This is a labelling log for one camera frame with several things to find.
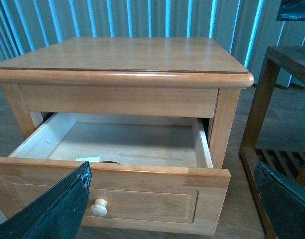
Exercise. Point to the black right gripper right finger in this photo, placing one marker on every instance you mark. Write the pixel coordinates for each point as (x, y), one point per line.
(283, 201)

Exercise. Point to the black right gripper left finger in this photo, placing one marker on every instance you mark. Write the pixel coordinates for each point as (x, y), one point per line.
(56, 214)

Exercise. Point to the cream drawer knob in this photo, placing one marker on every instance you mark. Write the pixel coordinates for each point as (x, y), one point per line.
(98, 209)

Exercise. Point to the white charger adapter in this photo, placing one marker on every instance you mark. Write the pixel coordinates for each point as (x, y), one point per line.
(89, 159)

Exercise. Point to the wooden drawer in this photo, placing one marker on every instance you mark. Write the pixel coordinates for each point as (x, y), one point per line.
(156, 173)

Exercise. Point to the wooden nightstand cabinet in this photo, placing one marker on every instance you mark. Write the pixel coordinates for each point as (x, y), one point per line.
(174, 77)

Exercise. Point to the grey pleated curtain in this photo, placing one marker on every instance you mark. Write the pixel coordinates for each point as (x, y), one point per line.
(244, 28)

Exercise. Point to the dark object on table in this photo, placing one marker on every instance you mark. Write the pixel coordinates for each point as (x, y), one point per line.
(291, 10)

